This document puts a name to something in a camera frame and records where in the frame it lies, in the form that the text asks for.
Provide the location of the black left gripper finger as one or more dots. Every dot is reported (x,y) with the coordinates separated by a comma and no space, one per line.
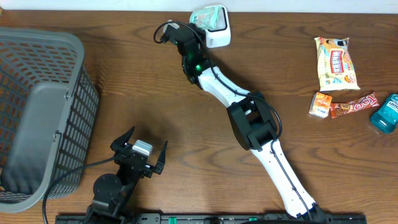
(161,160)
(119,143)

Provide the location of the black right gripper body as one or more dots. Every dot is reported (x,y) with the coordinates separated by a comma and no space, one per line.
(198,39)

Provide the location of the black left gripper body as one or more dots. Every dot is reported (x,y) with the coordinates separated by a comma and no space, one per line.
(147,172)

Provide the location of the green wet wipes pack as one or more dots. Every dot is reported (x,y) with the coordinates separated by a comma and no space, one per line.
(208,18)

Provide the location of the small orange box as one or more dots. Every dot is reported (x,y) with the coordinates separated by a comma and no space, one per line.
(320,105)

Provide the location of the orange snack bag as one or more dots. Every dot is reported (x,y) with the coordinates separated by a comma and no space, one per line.
(334,65)

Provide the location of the red chocolate bar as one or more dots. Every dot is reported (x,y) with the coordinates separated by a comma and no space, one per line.
(365,102)

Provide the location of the blue mouthwash bottle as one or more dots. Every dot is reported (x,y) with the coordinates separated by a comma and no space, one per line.
(385,118)

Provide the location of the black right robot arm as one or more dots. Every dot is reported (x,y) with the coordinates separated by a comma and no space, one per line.
(256,125)

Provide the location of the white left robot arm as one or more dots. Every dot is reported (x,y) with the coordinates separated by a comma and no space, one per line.
(113,191)

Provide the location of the white barcode scanner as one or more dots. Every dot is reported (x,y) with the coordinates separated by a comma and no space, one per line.
(221,36)

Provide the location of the grey plastic basket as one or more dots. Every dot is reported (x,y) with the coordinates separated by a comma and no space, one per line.
(48,110)

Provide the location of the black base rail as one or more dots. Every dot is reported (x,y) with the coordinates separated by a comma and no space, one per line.
(155,218)

